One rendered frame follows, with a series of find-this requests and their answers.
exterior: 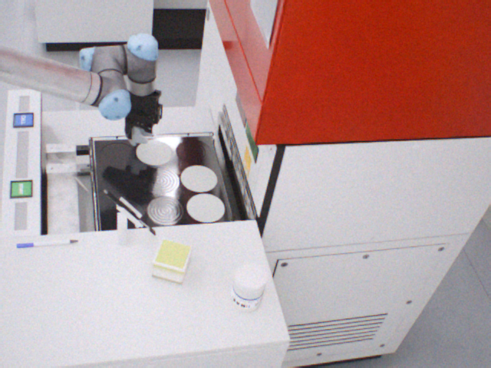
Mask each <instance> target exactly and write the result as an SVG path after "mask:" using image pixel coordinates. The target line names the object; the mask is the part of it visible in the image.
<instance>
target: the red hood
mask: <svg viewBox="0 0 491 368"><path fill-rule="evenodd" d="M209 3H210V6H211V9H212V11H213V16H214V19H215V22H216V26H217V28H218V31H219V36H220V39H221V42H222V46H223V48H225V51H226V56H227V59H228V62H229V66H230V69H231V72H232V75H233V79H234V81H235V85H236V89H237V91H238V92H239V96H240V99H241V102H242V106H243V109H244V112H245V116H246V119H247V122H248V125H249V129H250V132H252V136H253V139H254V141H255V144H256V145H275V144H294V143H330V142H348V141H367V140H402V139H420V138H438V137H456V136H491V0H209Z"/></svg>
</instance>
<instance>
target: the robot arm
mask: <svg viewBox="0 0 491 368"><path fill-rule="evenodd" d="M158 56H159V55H158V43H157V40H156V39H155V37H153V36H152V35H149V34H144V33H139V34H135V35H131V36H130V37H129V39H128V42H127V44H124V45H118V46H106V47H93V48H83V49H81V50H80V52H79V64H80V69H79V68H76V67H74V66H73V67H72V66H71V65H70V66H69V64H65V63H61V62H58V61H54V60H52V59H48V58H46V57H42V56H39V55H36V54H31V53H28V52H26V51H21V50H18V49H16V48H11V47H10V48H9V47H6V46H4V45H1V44H0V81H3V82H5V83H9V84H14V85H18V86H20V87H26V88H28V89H32V90H36V91H40V92H42V93H46V94H51V95H55V96H57V97H60V98H61V97H63V99H65V100H70V101H74V102H78V103H80V104H86V105H89V106H92V107H98V108H99V111H100V112H101V115H102V116H103V117H104V119H105V118H106V120H110V121H117V120H120V119H122V118H124V121H125V122H124V123H125V125H124V132H125V136H126V138H127V139H128V141H129V143H131V144H132V145H133V146H136V145H137V143H144V144H146V143H148V139H147V138H146V137H144V136H152V135H153V126H154V125H155V124H156V125H157V124H158V123H159V122H160V119H162V116H163V104H161V103H159V99H160V97H161V96H162V91H161V90H157V89H155V87H157V58H158ZM126 74H127V85H126V82H125V80H124V77H123V76H124V75H126ZM127 88H128V89H127ZM160 111H161V115H160ZM150 128H151V129H150Z"/></svg>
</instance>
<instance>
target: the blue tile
mask: <svg viewBox="0 0 491 368"><path fill-rule="evenodd" d="M29 124H32V114H29V115H15V126H26V125H29Z"/></svg>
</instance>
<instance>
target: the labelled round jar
mask: <svg viewBox="0 0 491 368"><path fill-rule="evenodd" d="M267 280H268V275H267V273H266V271H265V269H263V268H262V267H260V266H259V264H256V263H245V264H241V266H240V267H239V268H237V269H236V273H235V277H234V282H233V285H232V290H231V295H230V300H231V303H232V305H233V306H234V307H235V308H236V309H239V311H242V312H251V311H255V309H256V308H257V307H258V306H259V305H260V302H261V299H262V294H263V291H264V288H265V286H266V283H267Z"/></svg>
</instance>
